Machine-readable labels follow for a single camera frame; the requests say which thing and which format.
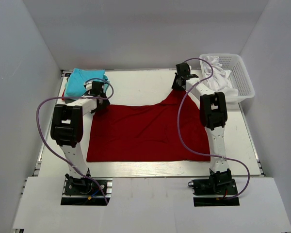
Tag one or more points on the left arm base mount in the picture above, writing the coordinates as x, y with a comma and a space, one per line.
86, 193

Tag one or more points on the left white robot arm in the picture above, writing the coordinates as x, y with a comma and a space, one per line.
67, 124

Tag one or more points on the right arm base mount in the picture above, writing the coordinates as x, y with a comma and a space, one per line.
205, 195

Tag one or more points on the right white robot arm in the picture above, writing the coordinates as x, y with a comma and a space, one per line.
213, 117

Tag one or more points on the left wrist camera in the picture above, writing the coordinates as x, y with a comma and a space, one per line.
88, 87

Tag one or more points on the dark red t-shirt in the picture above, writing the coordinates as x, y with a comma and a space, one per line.
163, 132

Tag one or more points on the white plastic laundry basket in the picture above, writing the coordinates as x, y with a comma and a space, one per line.
239, 77

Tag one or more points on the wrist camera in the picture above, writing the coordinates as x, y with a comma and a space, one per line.
187, 77
88, 87

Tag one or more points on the crumpled white t-shirt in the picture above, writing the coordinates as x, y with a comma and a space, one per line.
219, 81

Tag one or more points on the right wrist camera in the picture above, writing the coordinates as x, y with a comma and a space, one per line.
187, 77

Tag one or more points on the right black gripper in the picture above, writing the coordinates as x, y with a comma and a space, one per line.
175, 86

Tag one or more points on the folded light blue t-shirt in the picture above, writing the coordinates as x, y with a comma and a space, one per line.
75, 83

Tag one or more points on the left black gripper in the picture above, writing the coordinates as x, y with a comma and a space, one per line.
105, 102

